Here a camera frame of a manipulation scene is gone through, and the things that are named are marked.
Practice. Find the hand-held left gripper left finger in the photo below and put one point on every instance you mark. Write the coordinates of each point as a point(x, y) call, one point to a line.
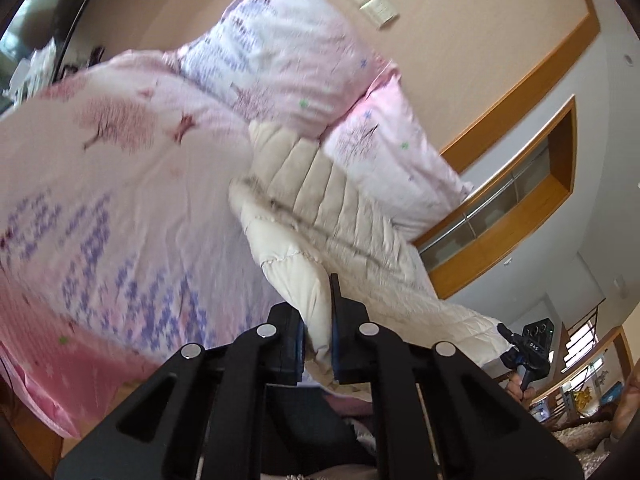
point(298, 355)

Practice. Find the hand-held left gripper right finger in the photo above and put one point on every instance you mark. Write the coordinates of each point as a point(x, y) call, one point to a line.
point(335, 355)

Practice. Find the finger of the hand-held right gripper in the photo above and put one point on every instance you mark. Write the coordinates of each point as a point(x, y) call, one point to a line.
point(505, 334)

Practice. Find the cream quilted blanket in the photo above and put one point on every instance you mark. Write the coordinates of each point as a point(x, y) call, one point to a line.
point(320, 220)

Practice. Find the person's right hand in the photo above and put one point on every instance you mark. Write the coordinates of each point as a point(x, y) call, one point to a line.
point(515, 389)

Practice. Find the dark metal railing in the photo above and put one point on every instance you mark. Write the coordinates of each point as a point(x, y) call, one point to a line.
point(582, 327)

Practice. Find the dark cloth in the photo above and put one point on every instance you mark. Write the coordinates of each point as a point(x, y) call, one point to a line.
point(310, 425)

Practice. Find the wooden headboard with glass panels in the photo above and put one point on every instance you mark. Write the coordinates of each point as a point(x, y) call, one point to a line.
point(500, 255)

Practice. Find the fuzzy beige garment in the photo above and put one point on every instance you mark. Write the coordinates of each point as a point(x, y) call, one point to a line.
point(585, 435)

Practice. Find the pink floral pillow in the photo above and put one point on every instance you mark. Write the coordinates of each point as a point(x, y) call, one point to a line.
point(285, 60)
point(390, 160)

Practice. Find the pink floral bed sheet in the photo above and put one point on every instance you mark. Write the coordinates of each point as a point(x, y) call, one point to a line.
point(125, 210)

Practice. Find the recessed ceiling light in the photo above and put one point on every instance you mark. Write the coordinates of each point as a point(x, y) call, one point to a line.
point(628, 60)

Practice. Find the wooden wall trim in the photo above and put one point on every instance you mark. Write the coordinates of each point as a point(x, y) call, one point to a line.
point(550, 65)

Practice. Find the white wall switch plate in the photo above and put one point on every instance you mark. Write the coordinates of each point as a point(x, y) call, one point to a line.
point(380, 11)

